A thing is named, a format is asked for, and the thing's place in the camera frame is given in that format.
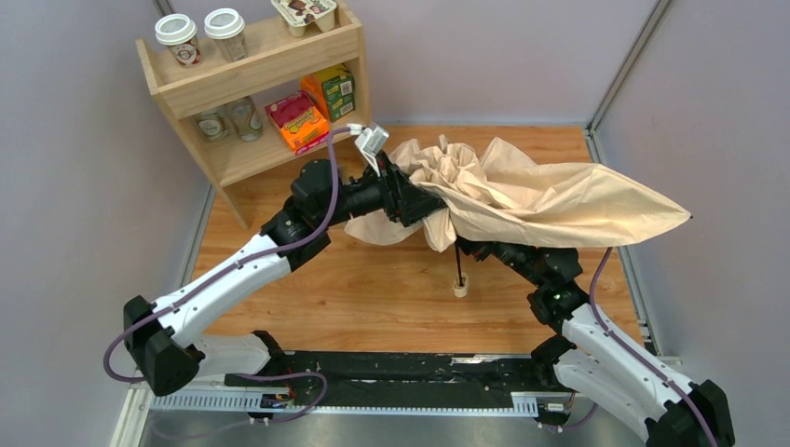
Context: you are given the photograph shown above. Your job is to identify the green orange carton box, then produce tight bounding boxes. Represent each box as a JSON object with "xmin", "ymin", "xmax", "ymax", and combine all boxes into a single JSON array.
[{"xmin": 300, "ymin": 63, "xmax": 356, "ymax": 122}]

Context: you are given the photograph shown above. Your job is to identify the aluminium slotted cable rail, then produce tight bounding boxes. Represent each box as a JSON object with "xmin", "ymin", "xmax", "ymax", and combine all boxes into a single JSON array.
[{"xmin": 150, "ymin": 388, "xmax": 538, "ymax": 418}]

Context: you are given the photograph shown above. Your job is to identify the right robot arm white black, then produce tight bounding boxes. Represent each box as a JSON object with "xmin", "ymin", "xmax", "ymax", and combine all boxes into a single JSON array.
[{"xmin": 456, "ymin": 237, "xmax": 736, "ymax": 446}]

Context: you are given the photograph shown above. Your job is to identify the clear glass jar left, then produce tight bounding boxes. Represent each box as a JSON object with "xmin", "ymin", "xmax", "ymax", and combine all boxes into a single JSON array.
[{"xmin": 192, "ymin": 106, "xmax": 231, "ymax": 142}]

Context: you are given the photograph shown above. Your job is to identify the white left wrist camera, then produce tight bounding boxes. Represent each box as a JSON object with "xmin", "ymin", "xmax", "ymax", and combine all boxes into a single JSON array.
[{"xmin": 347, "ymin": 123, "xmax": 389, "ymax": 177}]

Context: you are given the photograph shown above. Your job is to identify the beige umbrella with black shaft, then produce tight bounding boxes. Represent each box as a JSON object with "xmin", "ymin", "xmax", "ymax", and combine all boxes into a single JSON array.
[{"xmin": 344, "ymin": 134, "xmax": 694, "ymax": 300}]

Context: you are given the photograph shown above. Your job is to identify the paper cup red logo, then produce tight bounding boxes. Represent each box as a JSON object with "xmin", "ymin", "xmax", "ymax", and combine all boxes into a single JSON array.
[{"xmin": 155, "ymin": 13, "xmax": 202, "ymax": 68}]

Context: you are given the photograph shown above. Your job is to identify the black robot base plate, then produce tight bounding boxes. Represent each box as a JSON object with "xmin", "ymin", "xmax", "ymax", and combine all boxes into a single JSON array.
[{"xmin": 262, "ymin": 351, "xmax": 570, "ymax": 404}]

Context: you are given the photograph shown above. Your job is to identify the clear glass jar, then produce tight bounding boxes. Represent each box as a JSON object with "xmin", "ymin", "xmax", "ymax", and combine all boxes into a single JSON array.
[
  {"xmin": 225, "ymin": 96, "xmax": 263, "ymax": 142},
  {"xmin": 192, "ymin": 106, "xmax": 231, "ymax": 142}
]

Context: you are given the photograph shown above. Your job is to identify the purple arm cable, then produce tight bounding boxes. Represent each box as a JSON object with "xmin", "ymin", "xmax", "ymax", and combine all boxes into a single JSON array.
[
  {"xmin": 102, "ymin": 127, "xmax": 353, "ymax": 385},
  {"xmin": 589, "ymin": 248, "xmax": 720, "ymax": 447}
]

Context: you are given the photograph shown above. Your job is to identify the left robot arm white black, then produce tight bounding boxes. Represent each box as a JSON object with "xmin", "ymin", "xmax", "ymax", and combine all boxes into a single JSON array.
[{"xmin": 122, "ymin": 153, "xmax": 445, "ymax": 396}]

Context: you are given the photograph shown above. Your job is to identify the orange pink snack box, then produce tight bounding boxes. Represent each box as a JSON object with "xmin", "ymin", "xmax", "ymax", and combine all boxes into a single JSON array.
[{"xmin": 265, "ymin": 90, "xmax": 330, "ymax": 156}]

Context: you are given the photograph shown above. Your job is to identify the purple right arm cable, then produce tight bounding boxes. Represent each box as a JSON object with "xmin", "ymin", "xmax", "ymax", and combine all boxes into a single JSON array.
[{"xmin": 589, "ymin": 248, "xmax": 720, "ymax": 447}]

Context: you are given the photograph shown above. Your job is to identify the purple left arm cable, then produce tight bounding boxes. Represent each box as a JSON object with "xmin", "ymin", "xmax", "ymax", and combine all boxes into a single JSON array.
[{"xmin": 102, "ymin": 127, "xmax": 353, "ymax": 385}]

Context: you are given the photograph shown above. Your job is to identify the pudding cup multipack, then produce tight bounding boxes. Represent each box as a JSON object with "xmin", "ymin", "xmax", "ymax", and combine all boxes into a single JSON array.
[{"xmin": 270, "ymin": 0, "xmax": 338, "ymax": 37}]

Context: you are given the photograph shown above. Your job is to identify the wooden two-tier shelf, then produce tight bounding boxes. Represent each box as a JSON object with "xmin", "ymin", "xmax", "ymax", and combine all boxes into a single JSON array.
[{"xmin": 136, "ymin": 1, "xmax": 372, "ymax": 229}]

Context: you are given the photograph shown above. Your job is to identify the clear glass jar right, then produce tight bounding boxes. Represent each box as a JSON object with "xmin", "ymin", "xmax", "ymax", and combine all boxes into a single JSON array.
[{"xmin": 225, "ymin": 96, "xmax": 263, "ymax": 142}]

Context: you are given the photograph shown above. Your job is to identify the paper cup grey sleeve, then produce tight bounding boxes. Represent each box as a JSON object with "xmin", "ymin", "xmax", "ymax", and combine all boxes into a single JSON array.
[{"xmin": 204, "ymin": 7, "xmax": 249, "ymax": 62}]

